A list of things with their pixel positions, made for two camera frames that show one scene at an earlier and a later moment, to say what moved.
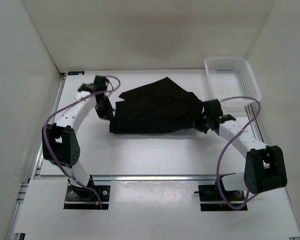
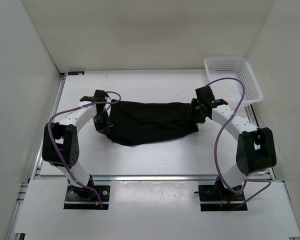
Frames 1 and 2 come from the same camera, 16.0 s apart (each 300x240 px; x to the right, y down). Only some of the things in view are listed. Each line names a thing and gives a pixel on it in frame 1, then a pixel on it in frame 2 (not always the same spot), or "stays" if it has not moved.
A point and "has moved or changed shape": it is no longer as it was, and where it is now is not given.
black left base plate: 78,197 stays
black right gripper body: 203,123 to 196,110
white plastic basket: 232,81 stays
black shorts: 162,106 has moved or changed shape
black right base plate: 211,199 stays
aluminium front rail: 132,178 stays
